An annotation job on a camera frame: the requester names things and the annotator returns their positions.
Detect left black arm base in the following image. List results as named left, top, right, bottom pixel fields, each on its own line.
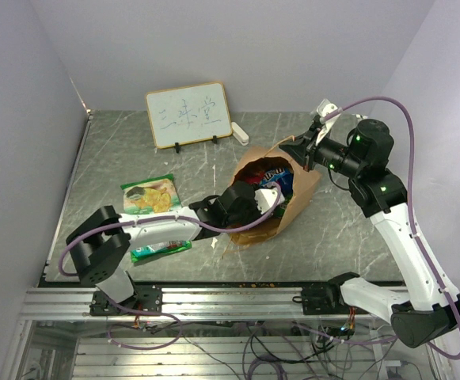
left=89, top=286, right=162, bottom=317

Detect white eraser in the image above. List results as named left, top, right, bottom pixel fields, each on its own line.
left=230, top=121, right=249, bottom=146

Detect brown paper bag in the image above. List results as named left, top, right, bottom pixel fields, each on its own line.
left=230, top=136, right=321, bottom=249

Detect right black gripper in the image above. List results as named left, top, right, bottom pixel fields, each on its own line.
left=279, top=123, right=364, bottom=178

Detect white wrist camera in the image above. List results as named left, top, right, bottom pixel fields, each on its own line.
left=255, top=188, right=284, bottom=215
left=316, top=98, right=342, bottom=146

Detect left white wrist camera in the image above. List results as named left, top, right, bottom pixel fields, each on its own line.
left=255, top=188, right=284, bottom=215

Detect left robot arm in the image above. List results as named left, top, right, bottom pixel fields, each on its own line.
left=61, top=181, right=280, bottom=314

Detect aluminium rail frame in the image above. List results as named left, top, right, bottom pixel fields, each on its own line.
left=2, top=282, right=454, bottom=379

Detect red snack packet in bag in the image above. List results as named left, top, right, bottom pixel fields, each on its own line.
left=243, top=165, right=267, bottom=186

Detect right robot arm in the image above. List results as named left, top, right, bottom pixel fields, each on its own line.
left=279, top=117, right=460, bottom=348

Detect green snack packet in bag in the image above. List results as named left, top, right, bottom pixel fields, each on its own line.
left=274, top=192, right=294, bottom=219

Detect green Chuba cassava chips bag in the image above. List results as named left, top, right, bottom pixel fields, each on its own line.
left=120, top=173, right=182, bottom=215

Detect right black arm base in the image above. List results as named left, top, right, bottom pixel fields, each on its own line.
left=292, top=285, right=351, bottom=316

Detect loose wires under table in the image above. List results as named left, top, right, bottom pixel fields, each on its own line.
left=106, top=308, right=420, bottom=380

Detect small whiteboard yellow frame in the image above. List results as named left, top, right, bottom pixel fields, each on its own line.
left=145, top=82, right=232, bottom=149

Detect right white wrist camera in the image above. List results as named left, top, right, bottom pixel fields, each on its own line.
left=316, top=98, right=342, bottom=146

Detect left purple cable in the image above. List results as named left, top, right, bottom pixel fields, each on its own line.
left=57, top=185, right=284, bottom=317

